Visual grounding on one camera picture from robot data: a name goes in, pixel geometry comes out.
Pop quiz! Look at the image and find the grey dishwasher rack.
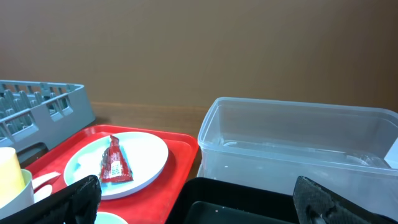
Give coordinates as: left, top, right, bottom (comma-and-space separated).
1, 80, 95, 152

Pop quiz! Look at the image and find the red ketchup sachet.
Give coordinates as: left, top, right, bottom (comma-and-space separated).
99, 136, 134, 183

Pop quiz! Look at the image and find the small light blue bowl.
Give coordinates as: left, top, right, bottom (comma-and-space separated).
94, 212, 128, 224

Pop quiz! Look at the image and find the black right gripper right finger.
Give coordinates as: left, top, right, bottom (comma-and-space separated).
292, 176, 397, 224

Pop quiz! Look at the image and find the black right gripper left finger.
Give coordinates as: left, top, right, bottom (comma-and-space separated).
1, 175, 101, 224

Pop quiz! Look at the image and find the large light blue plate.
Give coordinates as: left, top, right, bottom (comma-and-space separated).
63, 131, 169, 200

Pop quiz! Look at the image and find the white plastic spoon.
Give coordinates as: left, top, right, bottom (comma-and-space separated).
34, 185, 53, 203

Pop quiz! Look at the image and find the clear plastic bin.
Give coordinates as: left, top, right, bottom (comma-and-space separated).
198, 97, 397, 219

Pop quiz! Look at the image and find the yellow plastic cup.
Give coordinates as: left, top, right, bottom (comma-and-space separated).
0, 147, 25, 208

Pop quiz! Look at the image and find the black waste tray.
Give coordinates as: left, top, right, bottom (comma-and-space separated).
165, 177, 299, 223

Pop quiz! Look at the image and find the white plastic fork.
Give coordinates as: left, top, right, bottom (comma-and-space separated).
32, 172, 61, 190

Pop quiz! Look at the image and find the red plastic tray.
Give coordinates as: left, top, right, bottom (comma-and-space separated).
26, 125, 199, 223

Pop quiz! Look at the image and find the light green bowl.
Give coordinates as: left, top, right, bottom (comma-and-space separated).
1, 169, 34, 219

